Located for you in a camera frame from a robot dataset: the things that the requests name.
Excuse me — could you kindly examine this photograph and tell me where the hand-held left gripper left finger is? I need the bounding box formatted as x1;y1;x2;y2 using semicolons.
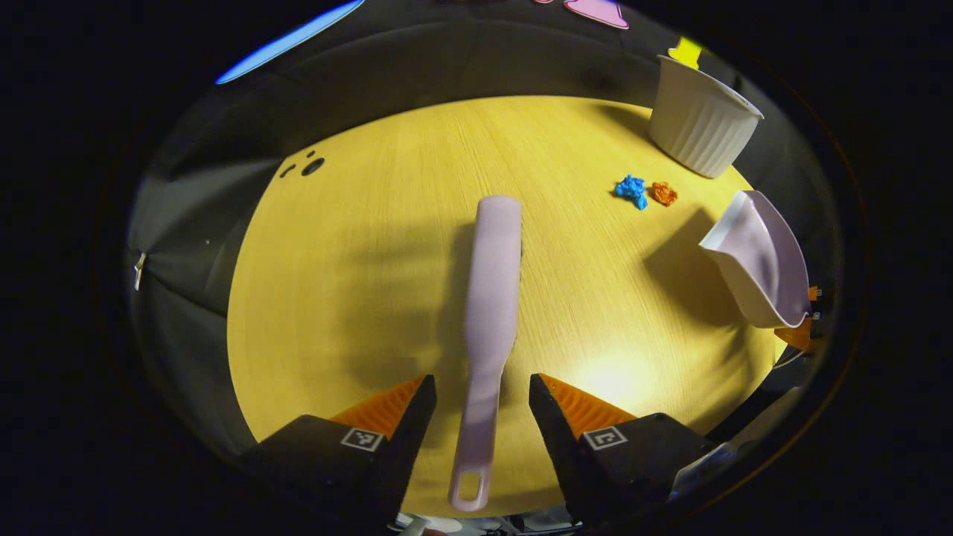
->
237;374;439;526

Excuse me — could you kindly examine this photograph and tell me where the lilac plastic dustpan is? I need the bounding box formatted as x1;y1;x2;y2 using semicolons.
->
698;189;814;330

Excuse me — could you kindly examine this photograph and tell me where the lilac small broom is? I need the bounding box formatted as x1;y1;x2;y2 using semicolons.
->
448;195;523;514

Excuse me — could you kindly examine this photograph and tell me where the blue paper trash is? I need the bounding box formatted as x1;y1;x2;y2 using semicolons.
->
613;174;649;211

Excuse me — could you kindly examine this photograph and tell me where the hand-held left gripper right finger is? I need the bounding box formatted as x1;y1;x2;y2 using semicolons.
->
529;372;721;528

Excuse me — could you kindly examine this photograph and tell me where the white ribbed garbage bin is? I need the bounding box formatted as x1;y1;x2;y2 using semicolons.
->
646;54;765;180

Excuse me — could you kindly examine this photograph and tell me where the black backdrop cloth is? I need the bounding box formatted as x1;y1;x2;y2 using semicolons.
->
125;0;842;462

